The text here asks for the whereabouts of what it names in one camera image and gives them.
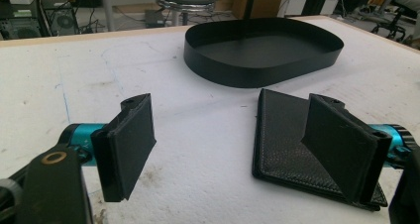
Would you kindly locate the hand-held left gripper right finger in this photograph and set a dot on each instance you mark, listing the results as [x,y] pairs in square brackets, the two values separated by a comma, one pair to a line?
[343,144]

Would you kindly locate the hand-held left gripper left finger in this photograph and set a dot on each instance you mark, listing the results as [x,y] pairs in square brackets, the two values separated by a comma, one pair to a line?
[127,148]

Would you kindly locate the black leather wallet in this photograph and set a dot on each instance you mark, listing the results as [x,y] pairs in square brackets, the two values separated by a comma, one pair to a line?
[284,151]

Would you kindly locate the black oval tray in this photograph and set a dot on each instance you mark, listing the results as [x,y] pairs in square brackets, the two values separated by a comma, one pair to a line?
[261,52]

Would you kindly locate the small black box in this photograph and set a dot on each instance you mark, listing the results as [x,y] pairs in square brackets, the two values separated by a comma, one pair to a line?
[154,18]

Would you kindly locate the black office chair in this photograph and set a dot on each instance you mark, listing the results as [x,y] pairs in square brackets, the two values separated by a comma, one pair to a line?
[398,19]

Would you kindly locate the black computer case with fan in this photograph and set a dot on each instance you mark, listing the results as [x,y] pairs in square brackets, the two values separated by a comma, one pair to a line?
[59,16]

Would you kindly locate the round black stool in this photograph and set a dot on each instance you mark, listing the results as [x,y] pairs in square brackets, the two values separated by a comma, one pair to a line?
[185,2]

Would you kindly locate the black computer tower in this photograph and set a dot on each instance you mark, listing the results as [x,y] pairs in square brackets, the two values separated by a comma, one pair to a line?
[20,21]

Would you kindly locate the black pole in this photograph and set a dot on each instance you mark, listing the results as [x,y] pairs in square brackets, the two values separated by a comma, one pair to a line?
[250,2]

